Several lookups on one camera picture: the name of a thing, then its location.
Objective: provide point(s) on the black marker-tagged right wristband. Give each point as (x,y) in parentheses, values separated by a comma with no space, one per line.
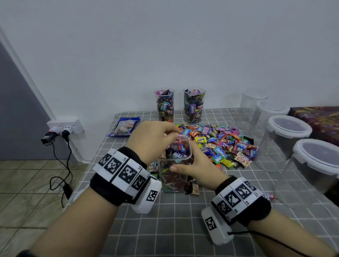
(241,200)

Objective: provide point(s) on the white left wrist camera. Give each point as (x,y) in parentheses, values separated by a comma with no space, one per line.
(148,195)

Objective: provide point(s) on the person's left forearm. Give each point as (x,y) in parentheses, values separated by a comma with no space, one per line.
(74,227)

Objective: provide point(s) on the black marker-tagged wristband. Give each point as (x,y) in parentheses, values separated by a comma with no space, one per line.
(241,200)
(122,173)

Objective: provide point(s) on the dark patterned cloth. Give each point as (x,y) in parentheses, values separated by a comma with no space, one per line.
(320,124)

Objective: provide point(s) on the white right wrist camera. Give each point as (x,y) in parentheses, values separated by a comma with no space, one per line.
(214,225)

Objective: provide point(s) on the white wall socket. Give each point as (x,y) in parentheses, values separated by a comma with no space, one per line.
(64,125)

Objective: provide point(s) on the pile of colourful candies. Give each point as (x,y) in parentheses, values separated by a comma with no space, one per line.
(228,143)

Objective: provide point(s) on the person's right hand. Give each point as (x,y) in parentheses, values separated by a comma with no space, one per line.
(204,168)

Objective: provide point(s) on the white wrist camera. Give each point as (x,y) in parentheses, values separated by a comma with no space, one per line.
(148,195)
(214,225)

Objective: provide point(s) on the blue snack packet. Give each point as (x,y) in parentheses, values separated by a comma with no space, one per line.
(124,126)

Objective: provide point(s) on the black marker-tagged left wristband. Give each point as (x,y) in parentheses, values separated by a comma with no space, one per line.
(122,173)

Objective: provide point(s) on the small transparent plastic jar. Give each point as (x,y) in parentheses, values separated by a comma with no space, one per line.
(251,106)
(175,177)
(194,106)

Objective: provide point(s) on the grey door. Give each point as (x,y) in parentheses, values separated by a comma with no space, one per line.
(18,111)

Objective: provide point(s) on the person's left hand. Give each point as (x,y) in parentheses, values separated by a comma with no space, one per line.
(151,140)

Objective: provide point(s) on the tall transparent plastic jar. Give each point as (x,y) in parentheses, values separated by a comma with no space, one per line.
(165,105)

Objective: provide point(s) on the black power plug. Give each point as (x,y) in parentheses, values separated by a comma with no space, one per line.
(47,138)

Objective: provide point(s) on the person's right forearm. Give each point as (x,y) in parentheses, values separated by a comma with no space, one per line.
(288,238)

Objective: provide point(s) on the white square container lid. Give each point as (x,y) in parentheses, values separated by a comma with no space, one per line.
(79,193)

